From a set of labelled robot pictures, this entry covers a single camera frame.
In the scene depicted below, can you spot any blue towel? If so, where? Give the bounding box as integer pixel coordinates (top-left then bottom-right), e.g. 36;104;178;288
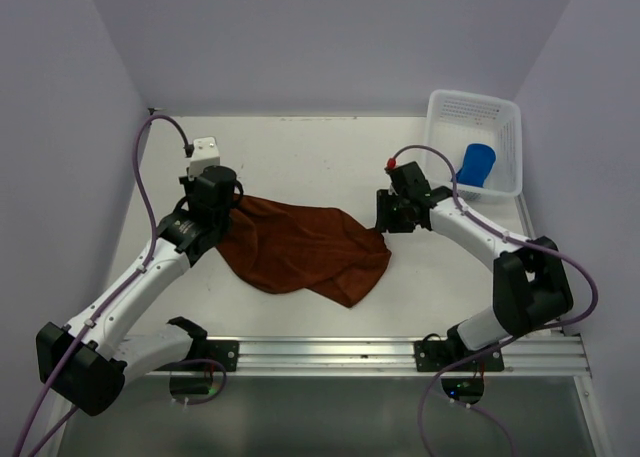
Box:
456;143;496;188

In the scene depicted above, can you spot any brown towel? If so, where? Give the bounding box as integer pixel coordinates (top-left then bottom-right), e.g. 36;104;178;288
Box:
217;196;392;308

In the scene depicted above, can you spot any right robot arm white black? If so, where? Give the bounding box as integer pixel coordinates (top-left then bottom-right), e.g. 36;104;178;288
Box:
376;159;573;370

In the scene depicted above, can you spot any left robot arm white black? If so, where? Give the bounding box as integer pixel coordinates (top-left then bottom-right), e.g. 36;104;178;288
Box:
36;166;243;416

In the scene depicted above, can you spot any white plastic basket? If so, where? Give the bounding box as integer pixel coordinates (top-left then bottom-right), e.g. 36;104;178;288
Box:
422;90;523;202

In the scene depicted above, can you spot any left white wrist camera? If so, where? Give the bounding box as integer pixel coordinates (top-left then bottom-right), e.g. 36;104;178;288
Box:
187;136;220;180

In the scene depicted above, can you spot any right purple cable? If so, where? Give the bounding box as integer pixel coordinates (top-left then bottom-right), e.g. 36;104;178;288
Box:
389;144;600;457

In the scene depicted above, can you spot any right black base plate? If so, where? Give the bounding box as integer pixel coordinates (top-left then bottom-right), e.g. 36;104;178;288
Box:
413;335;505;373

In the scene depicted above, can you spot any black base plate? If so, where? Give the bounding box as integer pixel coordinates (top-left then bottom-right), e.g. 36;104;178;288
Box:
413;335;505;373
158;339;239;372

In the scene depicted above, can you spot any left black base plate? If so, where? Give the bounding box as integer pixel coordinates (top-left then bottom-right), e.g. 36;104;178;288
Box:
158;339;239;372

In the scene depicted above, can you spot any aluminium mounting rail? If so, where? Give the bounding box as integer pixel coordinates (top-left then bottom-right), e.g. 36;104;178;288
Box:
63;333;593;378

